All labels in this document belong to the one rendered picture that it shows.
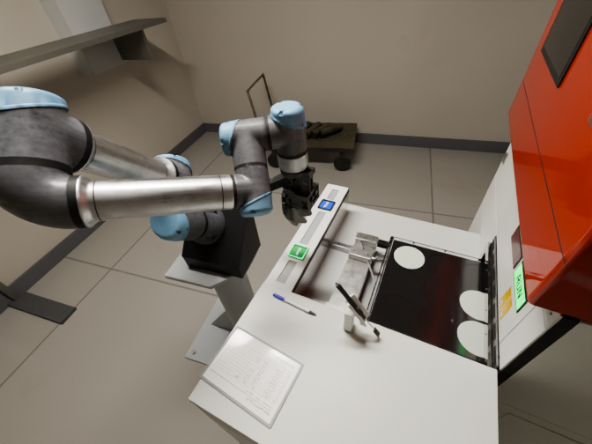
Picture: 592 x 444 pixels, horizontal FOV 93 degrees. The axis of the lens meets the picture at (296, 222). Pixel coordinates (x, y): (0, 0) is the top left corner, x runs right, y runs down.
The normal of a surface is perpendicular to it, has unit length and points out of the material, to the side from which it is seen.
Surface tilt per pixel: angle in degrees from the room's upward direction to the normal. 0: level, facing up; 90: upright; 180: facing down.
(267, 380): 0
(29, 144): 57
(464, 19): 90
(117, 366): 0
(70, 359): 0
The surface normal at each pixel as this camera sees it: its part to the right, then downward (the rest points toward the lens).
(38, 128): 0.80, -0.17
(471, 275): -0.08, -0.72
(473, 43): -0.30, 0.67
